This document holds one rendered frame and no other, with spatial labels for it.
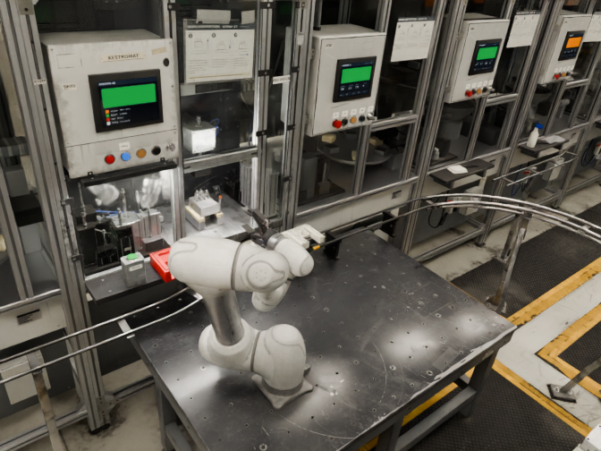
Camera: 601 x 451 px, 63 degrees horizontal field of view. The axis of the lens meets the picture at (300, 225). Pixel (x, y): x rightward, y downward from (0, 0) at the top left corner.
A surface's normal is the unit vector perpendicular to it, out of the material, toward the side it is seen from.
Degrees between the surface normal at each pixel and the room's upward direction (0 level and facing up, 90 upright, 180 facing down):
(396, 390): 0
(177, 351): 0
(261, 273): 61
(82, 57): 90
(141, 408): 0
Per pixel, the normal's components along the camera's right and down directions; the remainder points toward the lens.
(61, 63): 0.61, 0.45
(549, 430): 0.08, -0.85
